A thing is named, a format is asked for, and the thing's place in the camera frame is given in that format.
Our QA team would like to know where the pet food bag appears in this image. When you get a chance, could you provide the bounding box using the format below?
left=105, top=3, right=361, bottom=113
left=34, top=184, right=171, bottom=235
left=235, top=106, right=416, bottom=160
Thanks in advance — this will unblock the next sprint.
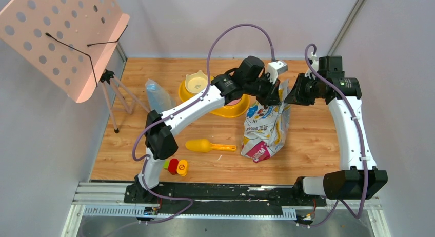
left=240, top=80, right=292, bottom=164

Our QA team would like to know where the yellow plastic scoop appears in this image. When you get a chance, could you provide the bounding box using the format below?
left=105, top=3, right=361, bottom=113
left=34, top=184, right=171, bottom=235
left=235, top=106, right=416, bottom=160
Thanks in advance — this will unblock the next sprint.
left=185, top=139, right=236, bottom=152

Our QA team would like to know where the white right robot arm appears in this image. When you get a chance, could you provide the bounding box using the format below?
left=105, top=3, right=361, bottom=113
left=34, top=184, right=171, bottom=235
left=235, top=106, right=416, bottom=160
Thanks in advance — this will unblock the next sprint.
left=285, top=55, right=388, bottom=205

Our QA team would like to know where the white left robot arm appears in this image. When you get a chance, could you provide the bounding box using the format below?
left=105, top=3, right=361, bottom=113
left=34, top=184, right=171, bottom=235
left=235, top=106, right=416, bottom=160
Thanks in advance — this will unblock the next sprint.
left=132, top=56, right=288, bottom=203

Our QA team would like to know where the yellow double pet bowl tray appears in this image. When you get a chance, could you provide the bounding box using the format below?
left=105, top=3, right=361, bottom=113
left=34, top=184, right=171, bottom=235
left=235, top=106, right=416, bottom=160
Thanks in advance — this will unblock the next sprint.
left=178, top=80, right=250, bottom=118

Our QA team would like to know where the pink cat-ear bowl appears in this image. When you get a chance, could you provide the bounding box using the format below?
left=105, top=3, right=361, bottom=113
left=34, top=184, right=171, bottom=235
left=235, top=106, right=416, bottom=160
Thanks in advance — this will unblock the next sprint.
left=226, top=96, right=243, bottom=106

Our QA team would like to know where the cream cat-ear bowl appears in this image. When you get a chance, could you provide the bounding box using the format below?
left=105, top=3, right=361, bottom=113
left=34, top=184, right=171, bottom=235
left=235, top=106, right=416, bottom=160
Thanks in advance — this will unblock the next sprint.
left=185, top=70, right=208, bottom=95

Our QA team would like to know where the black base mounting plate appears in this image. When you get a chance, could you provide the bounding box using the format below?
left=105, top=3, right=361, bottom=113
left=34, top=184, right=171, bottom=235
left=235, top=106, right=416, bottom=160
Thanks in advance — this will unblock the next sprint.
left=124, top=182, right=326, bottom=216

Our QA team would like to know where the translucent blue plastic container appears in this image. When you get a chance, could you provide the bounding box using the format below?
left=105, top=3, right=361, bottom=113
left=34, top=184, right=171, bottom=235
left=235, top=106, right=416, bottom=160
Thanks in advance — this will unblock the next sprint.
left=145, top=79, right=176, bottom=113

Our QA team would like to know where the red yellow green toy block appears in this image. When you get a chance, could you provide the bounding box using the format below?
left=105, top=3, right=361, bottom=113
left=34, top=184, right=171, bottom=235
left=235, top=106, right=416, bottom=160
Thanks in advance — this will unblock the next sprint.
left=163, top=159, right=189, bottom=176

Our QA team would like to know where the pink perforated music stand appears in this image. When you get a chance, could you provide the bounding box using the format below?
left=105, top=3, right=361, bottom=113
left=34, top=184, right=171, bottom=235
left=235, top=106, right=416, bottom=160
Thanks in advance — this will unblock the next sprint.
left=1, top=0, right=139, bottom=113

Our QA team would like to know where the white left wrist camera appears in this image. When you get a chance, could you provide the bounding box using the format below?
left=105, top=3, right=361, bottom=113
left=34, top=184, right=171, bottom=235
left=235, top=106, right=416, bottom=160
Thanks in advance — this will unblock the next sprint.
left=265, top=60, right=288, bottom=84

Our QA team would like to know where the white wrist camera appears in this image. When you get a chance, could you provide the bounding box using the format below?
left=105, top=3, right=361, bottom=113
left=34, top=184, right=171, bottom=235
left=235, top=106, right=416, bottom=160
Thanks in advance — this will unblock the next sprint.
left=305, top=53, right=319, bottom=80
left=265, top=60, right=288, bottom=84

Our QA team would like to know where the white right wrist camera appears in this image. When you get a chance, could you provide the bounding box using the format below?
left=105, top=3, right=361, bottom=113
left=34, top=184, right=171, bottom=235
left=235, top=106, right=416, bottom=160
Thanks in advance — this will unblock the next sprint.
left=305, top=53, right=319, bottom=80

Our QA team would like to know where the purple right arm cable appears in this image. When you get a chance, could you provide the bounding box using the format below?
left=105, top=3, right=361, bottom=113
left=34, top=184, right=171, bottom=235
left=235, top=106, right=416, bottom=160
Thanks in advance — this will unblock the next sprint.
left=295, top=43, right=369, bottom=229

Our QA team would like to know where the aluminium frame rail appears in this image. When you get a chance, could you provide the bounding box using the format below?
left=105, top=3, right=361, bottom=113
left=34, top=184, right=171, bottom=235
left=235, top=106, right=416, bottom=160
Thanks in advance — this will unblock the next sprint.
left=61, top=181, right=391, bottom=237

